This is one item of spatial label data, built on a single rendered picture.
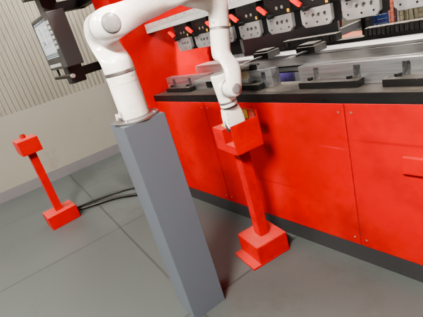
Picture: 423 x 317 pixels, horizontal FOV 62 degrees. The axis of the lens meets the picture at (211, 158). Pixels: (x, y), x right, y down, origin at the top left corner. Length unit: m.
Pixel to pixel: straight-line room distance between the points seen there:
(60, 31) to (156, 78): 0.71
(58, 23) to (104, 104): 2.19
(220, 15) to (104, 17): 0.52
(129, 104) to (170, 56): 1.46
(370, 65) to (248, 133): 0.60
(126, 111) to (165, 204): 0.42
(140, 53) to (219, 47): 1.18
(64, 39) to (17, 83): 1.97
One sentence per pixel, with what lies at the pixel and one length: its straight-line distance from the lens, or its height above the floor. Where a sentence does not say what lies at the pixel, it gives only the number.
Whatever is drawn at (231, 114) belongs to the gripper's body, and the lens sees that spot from 1.67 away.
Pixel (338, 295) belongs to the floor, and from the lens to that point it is 1.82.
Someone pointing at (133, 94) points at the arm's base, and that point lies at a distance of 1.42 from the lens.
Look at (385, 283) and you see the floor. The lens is 1.88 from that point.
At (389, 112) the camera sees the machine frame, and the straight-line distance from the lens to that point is 1.50.
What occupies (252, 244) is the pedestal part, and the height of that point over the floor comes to 0.12.
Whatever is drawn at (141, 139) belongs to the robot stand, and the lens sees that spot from 1.41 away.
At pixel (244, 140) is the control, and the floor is 0.72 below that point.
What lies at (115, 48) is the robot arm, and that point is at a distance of 1.48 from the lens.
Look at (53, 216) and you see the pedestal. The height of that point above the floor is 0.12.
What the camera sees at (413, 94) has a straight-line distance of 1.44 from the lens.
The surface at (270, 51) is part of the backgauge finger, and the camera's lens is 2.21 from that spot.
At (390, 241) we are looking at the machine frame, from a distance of 1.82.
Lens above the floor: 1.29
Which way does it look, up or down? 21 degrees down
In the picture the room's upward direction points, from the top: 16 degrees counter-clockwise
